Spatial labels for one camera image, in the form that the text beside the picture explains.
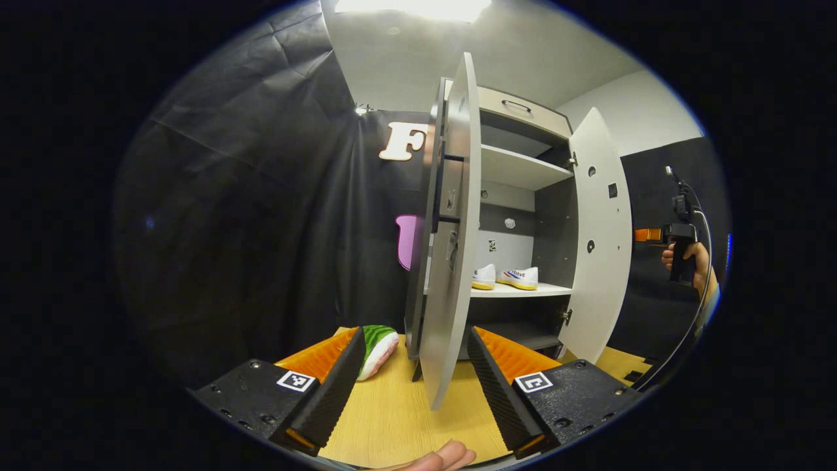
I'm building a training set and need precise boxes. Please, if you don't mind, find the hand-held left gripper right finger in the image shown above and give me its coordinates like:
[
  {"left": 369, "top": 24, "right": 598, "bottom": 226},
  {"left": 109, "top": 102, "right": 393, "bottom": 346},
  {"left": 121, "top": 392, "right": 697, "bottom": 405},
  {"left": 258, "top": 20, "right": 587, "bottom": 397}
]
[{"left": 466, "top": 326, "right": 645, "bottom": 461}]

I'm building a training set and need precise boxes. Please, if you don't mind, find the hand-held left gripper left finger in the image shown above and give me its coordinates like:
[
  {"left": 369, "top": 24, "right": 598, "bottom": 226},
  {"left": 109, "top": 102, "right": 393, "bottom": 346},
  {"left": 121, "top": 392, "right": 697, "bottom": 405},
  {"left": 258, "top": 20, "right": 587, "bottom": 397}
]
[{"left": 190, "top": 326, "right": 367, "bottom": 457}]

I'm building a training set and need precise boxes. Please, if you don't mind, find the white shoe cabinet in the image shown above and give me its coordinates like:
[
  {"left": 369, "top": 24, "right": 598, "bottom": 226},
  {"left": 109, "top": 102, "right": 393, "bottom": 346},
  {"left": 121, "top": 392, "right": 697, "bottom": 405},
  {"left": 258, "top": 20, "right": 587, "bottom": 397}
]
[{"left": 404, "top": 77, "right": 579, "bottom": 381}]

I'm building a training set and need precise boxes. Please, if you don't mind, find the cream cabinet drawer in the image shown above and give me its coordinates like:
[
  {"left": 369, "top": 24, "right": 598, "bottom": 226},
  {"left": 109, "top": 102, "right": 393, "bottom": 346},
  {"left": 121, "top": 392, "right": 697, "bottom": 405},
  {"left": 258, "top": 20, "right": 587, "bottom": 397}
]
[{"left": 477, "top": 86, "right": 573, "bottom": 139}]

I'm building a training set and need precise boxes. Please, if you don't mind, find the watermelon plush toy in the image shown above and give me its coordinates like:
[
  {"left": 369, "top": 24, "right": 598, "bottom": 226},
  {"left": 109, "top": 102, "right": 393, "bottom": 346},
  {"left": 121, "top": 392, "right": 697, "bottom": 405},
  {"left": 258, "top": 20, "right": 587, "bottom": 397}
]
[{"left": 356, "top": 325, "right": 400, "bottom": 381}]

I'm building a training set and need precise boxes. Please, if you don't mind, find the black backdrop cloth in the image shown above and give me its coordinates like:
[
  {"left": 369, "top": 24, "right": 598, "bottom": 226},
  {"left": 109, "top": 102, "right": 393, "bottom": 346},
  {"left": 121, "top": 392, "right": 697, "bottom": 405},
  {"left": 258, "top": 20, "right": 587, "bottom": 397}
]
[{"left": 111, "top": 0, "right": 730, "bottom": 393}]

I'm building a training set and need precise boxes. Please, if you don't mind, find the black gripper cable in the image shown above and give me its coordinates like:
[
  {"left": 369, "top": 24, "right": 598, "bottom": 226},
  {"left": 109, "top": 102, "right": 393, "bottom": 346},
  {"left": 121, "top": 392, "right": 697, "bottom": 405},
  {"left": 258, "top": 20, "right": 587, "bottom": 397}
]
[{"left": 631, "top": 208, "right": 715, "bottom": 393}]

